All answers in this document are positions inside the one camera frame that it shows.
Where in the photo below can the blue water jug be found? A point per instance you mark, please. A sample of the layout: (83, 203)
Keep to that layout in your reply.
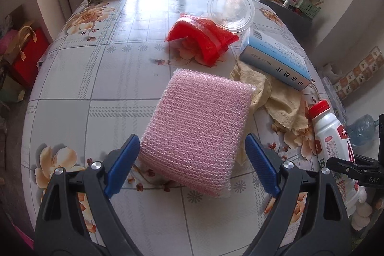
(361, 130)

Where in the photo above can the small white bottle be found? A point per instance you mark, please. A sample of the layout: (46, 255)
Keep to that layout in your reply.
(288, 1)

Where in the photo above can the pink plastic bag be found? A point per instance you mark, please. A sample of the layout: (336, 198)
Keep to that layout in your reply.
(9, 41)

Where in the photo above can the red mesh bag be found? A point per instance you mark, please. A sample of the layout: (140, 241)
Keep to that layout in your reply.
(207, 37)

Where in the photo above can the blue and white medicine box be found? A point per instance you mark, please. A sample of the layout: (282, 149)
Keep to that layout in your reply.
(276, 61)

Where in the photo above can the white strawberry yogurt bottle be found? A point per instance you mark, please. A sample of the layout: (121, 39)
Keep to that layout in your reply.
(333, 142)

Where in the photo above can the floral tablecloth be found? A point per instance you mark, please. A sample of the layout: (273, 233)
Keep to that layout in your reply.
(90, 79)

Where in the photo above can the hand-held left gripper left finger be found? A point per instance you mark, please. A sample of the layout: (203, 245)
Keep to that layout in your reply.
(121, 166)

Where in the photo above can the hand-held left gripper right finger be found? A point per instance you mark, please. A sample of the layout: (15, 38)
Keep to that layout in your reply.
(262, 167)

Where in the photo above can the patterned panel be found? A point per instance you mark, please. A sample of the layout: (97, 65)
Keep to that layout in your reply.
(360, 76)

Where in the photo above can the dark cabinet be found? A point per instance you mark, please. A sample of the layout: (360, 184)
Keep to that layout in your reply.
(288, 19)

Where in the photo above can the green plastic basket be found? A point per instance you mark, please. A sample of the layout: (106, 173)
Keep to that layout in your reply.
(309, 8)

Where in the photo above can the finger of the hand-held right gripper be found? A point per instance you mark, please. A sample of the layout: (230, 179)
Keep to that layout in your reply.
(366, 172)

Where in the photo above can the beige cloth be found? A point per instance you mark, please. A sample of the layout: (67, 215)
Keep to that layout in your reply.
(282, 106)

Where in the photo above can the clear plastic bowl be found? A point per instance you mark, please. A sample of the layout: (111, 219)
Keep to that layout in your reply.
(231, 8)

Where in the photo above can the pink bubble wrap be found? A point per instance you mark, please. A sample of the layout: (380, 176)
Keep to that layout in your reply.
(195, 130)

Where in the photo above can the red gift bag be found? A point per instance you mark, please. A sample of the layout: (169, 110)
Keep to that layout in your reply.
(30, 61)

